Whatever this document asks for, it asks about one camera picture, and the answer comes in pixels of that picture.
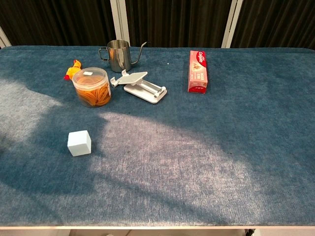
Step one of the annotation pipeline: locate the red Colgate toothpaste box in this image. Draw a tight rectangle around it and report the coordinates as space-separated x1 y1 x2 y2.
187 50 209 95

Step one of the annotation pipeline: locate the blue felt table cloth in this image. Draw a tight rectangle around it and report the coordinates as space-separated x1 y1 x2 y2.
0 45 315 227

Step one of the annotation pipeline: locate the small light blue cube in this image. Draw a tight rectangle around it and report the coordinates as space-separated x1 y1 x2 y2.
67 130 93 157

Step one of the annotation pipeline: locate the dark pleated curtain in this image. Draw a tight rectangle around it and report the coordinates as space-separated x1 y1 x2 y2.
0 0 315 50

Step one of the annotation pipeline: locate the white window frame post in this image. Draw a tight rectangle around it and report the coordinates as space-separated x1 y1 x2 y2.
0 26 12 49
109 0 131 48
220 0 244 49

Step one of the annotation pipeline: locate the white folding phone stand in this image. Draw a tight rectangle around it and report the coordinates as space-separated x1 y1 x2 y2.
109 69 168 105

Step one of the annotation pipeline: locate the yellow rubber chicken toy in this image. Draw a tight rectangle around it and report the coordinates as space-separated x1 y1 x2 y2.
63 59 82 81

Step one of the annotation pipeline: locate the clear jar of rubber bands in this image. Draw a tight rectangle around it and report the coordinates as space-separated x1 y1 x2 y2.
71 66 112 109

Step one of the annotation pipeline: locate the stainless steel gooseneck pitcher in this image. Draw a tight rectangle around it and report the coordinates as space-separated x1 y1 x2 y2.
98 40 150 73

